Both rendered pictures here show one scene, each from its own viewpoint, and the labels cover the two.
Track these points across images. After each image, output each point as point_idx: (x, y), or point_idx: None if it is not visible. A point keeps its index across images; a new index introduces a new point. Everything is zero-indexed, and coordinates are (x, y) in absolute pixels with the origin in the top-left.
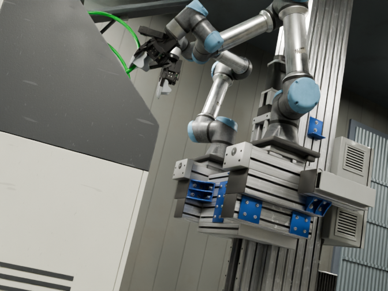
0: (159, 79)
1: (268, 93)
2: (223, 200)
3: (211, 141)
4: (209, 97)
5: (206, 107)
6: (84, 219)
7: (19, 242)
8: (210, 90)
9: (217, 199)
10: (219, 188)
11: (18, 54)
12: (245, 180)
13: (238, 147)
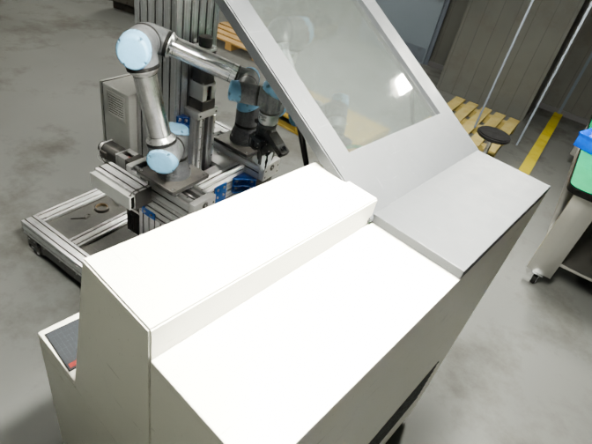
0: (265, 153)
1: (212, 87)
2: (222, 197)
3: (181, 159)
4: (164, 110)
5: (168, 125)
6: None
7: None
8: (156, 96)
9: (216, 200)
10: (216, 192)
11: None
12: (270, 177)
13: (275, 164)
